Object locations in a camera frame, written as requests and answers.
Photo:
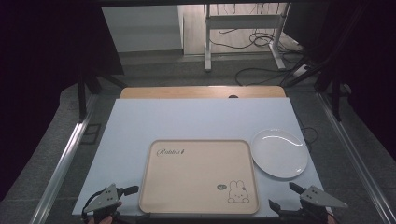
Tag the dark curtain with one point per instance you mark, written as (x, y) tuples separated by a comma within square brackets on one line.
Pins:
[(367, 56), (43, 62)]

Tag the white power strip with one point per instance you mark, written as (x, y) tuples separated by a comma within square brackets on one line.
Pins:
[(300, 71)]

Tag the white metal desk frame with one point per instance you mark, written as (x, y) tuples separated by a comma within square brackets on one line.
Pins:
[(244, 23)]

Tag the white table cover board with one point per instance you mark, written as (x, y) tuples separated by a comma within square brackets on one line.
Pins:
[(174, 121)]

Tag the person's left hand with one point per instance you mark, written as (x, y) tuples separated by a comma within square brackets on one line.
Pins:
[(106, 219)]

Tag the white round plate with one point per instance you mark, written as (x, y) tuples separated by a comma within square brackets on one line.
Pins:
[(278, 154)]

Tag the black metal stand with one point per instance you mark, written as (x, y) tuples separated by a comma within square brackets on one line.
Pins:
[(82, 93), (335, 93)]

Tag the person's right hand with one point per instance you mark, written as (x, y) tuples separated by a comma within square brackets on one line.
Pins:
[(332, 219)]

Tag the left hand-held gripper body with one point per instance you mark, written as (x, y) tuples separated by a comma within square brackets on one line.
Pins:
[(104, 199)]

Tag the small black table knob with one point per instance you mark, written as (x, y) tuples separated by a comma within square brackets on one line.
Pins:
[(233, 96)]

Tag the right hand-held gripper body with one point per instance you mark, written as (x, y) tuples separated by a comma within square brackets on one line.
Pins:
[(317, 202)]

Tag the beige rabbit print tray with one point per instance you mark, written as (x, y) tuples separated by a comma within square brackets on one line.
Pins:
[(193, 177)]

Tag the silver metal rail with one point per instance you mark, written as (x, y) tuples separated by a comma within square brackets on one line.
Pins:
[(355, 158), (63, 161)]

